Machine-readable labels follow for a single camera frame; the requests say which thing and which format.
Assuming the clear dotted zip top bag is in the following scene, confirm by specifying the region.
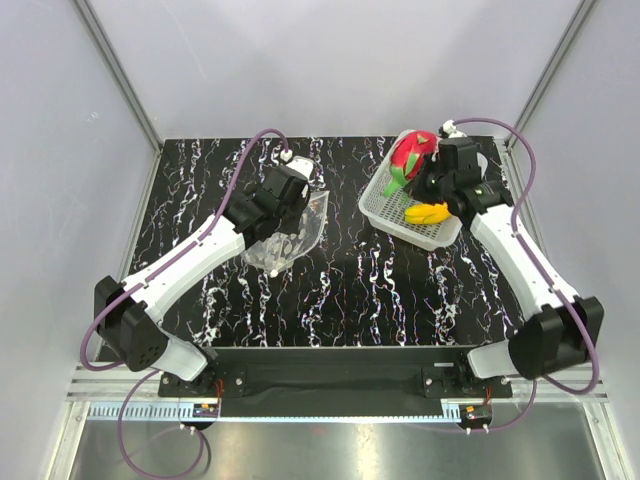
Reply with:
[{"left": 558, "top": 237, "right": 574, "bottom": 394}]
[{"left": 241, "top": 191, "right": 329, "bottom": 277}]

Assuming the red dragon fruit toy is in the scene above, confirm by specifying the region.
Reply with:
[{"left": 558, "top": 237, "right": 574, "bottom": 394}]
[{"left": 383, "top": 130, "right": 439, "bottom": 197}]

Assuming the white plastic basket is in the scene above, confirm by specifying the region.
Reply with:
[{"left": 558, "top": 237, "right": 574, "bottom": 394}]
[{"left": 359, "top": 130, "right": 487, "bottom": 251}]

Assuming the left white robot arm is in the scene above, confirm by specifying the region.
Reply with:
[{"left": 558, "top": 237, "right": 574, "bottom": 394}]
[{"left": 94, "top": 157, "right": 314, "bottom": 396}]

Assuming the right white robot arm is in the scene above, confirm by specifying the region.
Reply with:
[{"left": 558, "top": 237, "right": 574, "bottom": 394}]
[{"left": 416, "top": 137, "right": 604, "bottom": 397}]

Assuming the yellow banana bunch toy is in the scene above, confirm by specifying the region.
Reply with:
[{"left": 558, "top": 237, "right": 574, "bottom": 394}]
[{"left": 404, "top": 203, "right": 452, "bottom": 225}]

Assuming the black marble pattern mat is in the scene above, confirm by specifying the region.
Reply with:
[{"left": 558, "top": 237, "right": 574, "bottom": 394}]
[{"left": 130, "top": 136, "right": 525, "bottom": 347}]

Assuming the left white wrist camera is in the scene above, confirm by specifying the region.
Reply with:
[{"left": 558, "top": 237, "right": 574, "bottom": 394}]
[{"left": 279, "top": 149, "right": 314, "bottom": 180}]

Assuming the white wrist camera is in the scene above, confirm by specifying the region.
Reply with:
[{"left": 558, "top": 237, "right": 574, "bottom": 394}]
[
  {"left": 438, "top": 120, "right": 466, "bottom": 140},
  {"left": 279, "top": 149, "right": 314, "bottom": 180}
]

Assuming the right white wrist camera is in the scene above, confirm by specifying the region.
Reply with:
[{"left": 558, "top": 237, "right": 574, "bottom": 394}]
[{"left": 438, "top": 120, "right": 466, "bottom": 140}]

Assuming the left aluminium frame post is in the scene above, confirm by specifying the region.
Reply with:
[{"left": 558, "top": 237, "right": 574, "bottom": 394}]
[{"left": 69, "top": 0, "right": 164, "bottom": 156}]

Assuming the aluminium frame post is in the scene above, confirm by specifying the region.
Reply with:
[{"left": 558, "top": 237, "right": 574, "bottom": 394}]
[
  {"left": 515, "top": 0, "right": 599, "bottom": 134},
  {"left": 69, "top": 0, "right": 164, "bottom": 156}
]

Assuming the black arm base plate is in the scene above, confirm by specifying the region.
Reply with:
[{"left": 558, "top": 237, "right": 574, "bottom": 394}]
[{"left": 158, "top": 346, "right": 513, "bottom": 421}]

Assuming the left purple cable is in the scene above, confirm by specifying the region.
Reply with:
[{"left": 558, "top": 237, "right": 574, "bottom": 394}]
[{"left": 79, "top": 127, "right": 291, "bottom": 476}]

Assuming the purple cable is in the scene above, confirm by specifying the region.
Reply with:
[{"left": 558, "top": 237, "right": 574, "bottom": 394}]
[
  {"left": 449, "top": 117, "right": 601, "bottom": 434},
  {"left": 79, "top": 127, "right": 291, "bottom": 476}
]

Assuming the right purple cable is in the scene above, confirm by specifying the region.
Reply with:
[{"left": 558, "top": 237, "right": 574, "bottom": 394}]
[{"left": 449, "top": 117, "right": 601, "bottom": 434}]

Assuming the right aluminium frame post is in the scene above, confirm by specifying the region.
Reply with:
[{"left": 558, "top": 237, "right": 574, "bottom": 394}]
[{"left": 515, "top": 0, "right": 599, "bottom": 134}]

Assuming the slotted white cable duct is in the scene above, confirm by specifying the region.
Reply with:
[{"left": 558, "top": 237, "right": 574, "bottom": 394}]
[{"left": 87, "top": 401, "right": 219, "bottom": 422}]

